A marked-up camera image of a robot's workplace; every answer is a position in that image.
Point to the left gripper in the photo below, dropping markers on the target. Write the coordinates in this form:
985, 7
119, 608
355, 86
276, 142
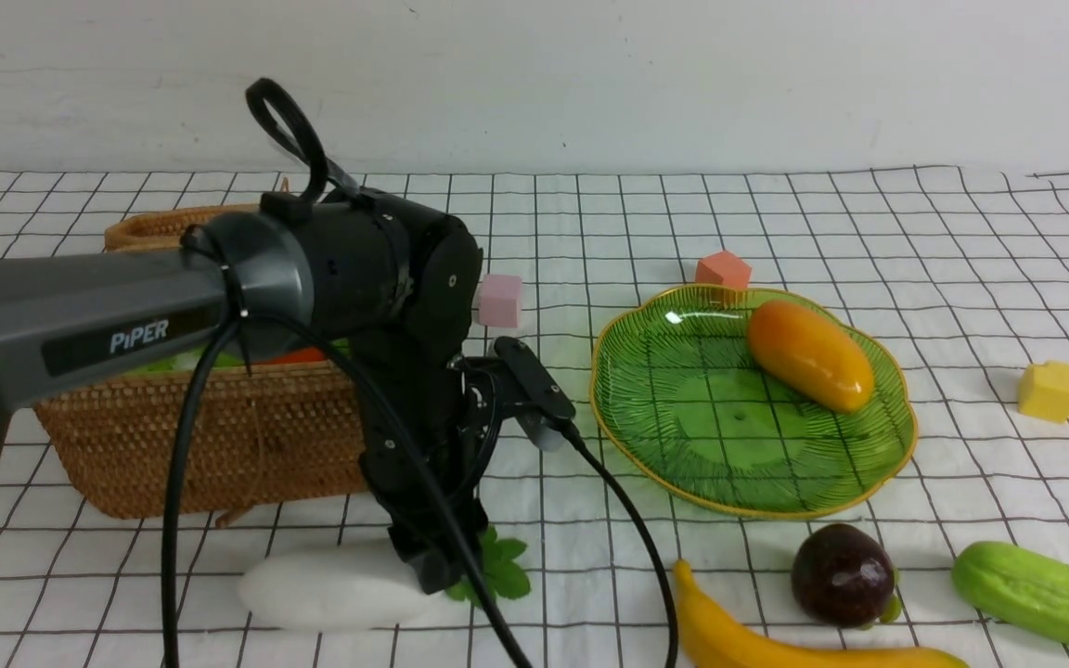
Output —
423, 434

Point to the white toy radish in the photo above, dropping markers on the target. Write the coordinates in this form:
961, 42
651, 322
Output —
349, 588

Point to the yellow toy banana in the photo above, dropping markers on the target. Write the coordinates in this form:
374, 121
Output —
710, 637

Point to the dark purple mangosteen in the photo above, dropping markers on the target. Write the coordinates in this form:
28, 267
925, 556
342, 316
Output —
842, 577

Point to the orange toy mango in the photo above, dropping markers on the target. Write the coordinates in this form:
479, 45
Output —
811, 354

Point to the green toy cucumber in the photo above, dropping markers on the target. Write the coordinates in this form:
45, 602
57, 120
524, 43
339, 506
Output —
1015, 585

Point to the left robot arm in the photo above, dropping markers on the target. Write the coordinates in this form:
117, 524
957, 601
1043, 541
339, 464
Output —
391, 278

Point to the woven rattan basket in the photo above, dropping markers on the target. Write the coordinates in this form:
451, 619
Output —
265, 435

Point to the red toy vegetable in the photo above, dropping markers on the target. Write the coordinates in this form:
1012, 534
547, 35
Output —
308, 355

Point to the pink foam cube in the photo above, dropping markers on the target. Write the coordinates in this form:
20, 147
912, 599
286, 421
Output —
500, 301

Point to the green glass plate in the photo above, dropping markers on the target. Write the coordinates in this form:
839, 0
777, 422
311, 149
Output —
674, 388

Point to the orange foam cube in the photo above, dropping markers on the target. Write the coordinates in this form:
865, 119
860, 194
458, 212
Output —
723, 268

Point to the yellow foam cube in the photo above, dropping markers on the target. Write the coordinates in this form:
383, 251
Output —
1043, 392

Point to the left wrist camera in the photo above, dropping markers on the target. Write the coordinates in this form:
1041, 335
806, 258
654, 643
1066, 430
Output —
530, 396

